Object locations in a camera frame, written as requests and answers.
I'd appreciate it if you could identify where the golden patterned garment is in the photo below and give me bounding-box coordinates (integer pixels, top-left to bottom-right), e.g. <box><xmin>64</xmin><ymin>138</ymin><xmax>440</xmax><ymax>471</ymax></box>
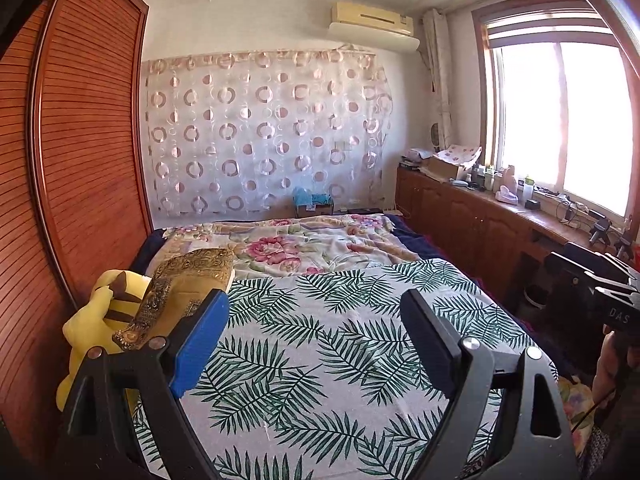
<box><xmin>112</xmin><ymin>248</ymin><xmax>234</xmax><ymax>351</ymax></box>

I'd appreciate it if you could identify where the person's right hand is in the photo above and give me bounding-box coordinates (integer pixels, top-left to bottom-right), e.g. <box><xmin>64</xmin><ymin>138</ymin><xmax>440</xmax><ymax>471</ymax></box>
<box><xmin>591</xmin><ymin>325</ymin><xmax>620</xmax><ymax>408</ymax></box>

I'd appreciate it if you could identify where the wooden sideboard cabinet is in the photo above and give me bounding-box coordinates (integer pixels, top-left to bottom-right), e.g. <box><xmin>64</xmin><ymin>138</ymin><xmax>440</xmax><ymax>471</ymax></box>
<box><xmin>395</xmin><ymin>167</ymin><xmax>589</xmax><ymax>310</ymax></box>

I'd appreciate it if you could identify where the yellow plush toy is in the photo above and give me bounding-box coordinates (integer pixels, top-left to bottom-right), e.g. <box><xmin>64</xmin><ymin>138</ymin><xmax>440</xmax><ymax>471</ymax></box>
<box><xmin>56</xmin><ymin>270</ymin><xmax>151</xmax><ymax>411</ymax></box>

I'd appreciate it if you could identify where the palm leaf bed sheet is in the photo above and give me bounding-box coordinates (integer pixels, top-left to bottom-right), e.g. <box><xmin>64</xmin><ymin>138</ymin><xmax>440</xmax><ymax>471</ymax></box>
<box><xmin>131</xmin><ymin>258</ymin><xmax>559</xmax><ymax>480</ymax></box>

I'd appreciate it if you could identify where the cardboard box on cabinet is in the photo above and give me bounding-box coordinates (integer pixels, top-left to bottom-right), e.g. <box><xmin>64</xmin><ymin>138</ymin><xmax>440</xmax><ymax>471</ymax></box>
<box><xmin>423</xmin><ymin>144</ymin><xmax>483</xmax><ymax>181</ymax></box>

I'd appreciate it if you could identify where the floral quilt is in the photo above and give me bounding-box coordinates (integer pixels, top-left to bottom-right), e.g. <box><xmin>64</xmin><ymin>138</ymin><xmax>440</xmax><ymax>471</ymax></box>
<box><xmin>145</xmin><ymin>214</ymin><xmax>420</xmax><ymax>278</ymax></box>

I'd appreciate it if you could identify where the wooden louvered wardrobe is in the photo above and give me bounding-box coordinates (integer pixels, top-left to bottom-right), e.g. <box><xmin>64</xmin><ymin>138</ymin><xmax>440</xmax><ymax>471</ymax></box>
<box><xmin>1</xmin><ymin>0</ymin><xmax>151</xmax><ymax>466</ymax></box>

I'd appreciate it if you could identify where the blue item on box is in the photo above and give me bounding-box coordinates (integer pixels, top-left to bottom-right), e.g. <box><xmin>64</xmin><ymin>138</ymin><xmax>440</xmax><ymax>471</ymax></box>
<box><xmin>292</xmin><ymin>188</ymin><xmax>334</xmax><ymax>218</ymax></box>

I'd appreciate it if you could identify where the white circle pattern curtain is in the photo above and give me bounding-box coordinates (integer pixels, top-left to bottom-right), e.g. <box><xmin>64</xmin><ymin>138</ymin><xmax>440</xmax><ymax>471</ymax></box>
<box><xmin>141</xmin><ymin>49</ymin><xmax>393</xmax><ymax>226</ymax></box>

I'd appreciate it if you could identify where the window with wooden frame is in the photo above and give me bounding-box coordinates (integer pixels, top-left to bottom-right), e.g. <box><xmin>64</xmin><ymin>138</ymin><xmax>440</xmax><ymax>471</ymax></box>
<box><xmin>472</xmin><ymin>0</ymin><xmax>639</xmax><ymax>228</ymax></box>

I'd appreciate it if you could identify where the wall air conditioner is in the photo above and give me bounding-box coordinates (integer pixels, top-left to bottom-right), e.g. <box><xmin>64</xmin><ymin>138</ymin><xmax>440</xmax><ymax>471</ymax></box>
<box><xmin>329</xmin><ymin>1</ymin><xmax>420</xmax><ymax>53</ymax></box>

